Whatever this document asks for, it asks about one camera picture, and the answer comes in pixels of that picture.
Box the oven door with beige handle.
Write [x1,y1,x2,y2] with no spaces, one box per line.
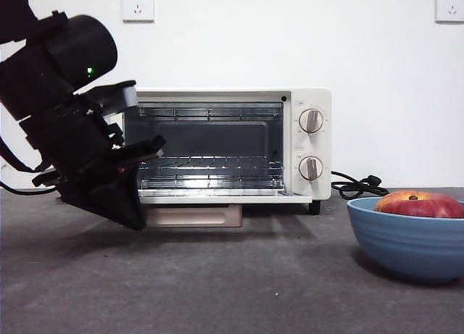
[136,188,314,229]

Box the blue ribbed bowl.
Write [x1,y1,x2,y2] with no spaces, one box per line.
[347,197,464,285]

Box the red apple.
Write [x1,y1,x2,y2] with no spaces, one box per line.
[373,190,464,220]

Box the beige oven knob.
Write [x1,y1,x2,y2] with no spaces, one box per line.
[298,108,326,135]
[298,155,325,182]

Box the white Toshiba toaster oven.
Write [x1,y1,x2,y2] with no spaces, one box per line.
[122,86,333,216]

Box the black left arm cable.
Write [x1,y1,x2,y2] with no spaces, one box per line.
[0,135,59,196]

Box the metal wire oven rack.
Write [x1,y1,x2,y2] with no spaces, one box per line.
[137,155,287,172]

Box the white wall socket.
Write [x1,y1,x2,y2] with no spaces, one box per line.
[122,0,155,24]
[435,0,464,24]

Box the black oven power cable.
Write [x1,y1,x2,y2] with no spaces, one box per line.
[330,170,392,201]

